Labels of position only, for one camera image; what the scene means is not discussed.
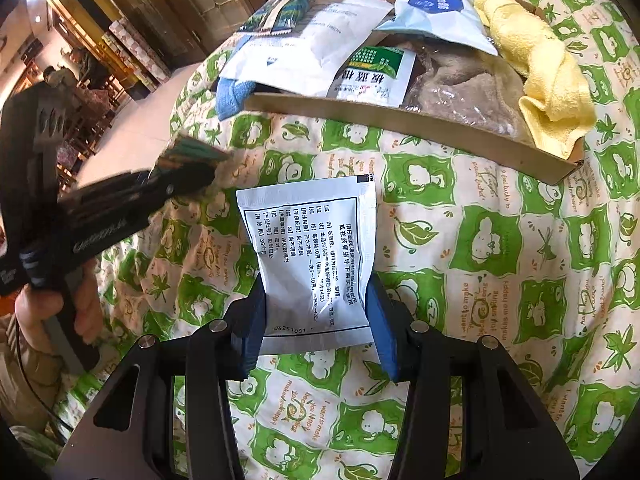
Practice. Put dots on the green and white granule packet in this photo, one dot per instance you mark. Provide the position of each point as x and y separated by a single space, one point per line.
370 75

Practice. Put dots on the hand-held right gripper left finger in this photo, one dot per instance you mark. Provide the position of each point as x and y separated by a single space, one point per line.
252 330

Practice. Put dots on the green printed blanket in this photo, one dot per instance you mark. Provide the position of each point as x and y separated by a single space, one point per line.
450 260

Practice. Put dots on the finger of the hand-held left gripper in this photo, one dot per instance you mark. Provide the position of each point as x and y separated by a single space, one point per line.
175 185

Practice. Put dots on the white sachet with black print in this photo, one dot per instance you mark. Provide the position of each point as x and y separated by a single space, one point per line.
305 240

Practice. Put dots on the wooden cabinet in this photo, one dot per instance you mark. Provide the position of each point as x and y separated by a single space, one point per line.
210 0

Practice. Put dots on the clear bag of brown cloth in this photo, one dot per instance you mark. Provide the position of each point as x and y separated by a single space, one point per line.
465 90

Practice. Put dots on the yellow knotted towel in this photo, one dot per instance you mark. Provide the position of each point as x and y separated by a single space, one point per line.
545 85

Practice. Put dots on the cardboard box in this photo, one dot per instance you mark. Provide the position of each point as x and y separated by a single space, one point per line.
400 122

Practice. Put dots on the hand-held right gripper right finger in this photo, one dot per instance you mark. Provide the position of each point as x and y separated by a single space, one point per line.
382 330

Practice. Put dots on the large white pouch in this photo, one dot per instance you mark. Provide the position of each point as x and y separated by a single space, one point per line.
320 40

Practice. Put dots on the blue knotted towel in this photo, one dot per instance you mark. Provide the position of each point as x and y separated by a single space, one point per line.
232 97

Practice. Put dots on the shelf of stacked boxes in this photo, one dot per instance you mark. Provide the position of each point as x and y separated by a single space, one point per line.
140 55

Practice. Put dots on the green picture sachet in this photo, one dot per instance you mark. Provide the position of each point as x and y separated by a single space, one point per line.
195 152
290 12

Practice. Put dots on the white pouch with blue label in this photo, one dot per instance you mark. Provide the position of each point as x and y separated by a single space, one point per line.
430 15

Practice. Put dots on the person's left hand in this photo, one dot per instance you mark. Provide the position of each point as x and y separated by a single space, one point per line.
40 312

